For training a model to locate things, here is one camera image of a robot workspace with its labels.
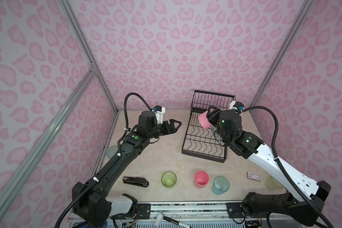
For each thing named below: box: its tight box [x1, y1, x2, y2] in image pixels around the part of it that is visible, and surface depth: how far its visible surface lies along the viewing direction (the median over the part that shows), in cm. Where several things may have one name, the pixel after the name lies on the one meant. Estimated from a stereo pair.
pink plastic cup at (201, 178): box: [194, 170, 210, 189], surface depth 82 cm
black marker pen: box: [153, 212, 192, 228], surface depth 70 cm
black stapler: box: [122, 176, 150, 188], surface depth 83 cm
